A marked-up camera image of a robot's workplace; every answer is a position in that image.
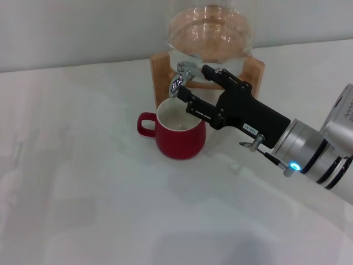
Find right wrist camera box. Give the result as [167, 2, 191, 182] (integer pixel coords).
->
[319, 83, 353, 139]

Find chrome faucet tap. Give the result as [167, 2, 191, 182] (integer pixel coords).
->
[168, 60, 206, 99]

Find glass water dispenser jar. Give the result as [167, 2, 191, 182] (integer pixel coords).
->
[166, 0, 255, 84]

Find wooden dispenser stand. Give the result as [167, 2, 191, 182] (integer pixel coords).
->
[150, 51, 265, 112]

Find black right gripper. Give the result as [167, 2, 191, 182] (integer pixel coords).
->
[176, 65, 292, 149]

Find red ceramic cup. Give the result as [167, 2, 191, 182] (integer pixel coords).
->
[137, 97, 207, 161]

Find black cable with metal connectors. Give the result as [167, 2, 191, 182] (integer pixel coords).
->
[239, 135, 295, 178]

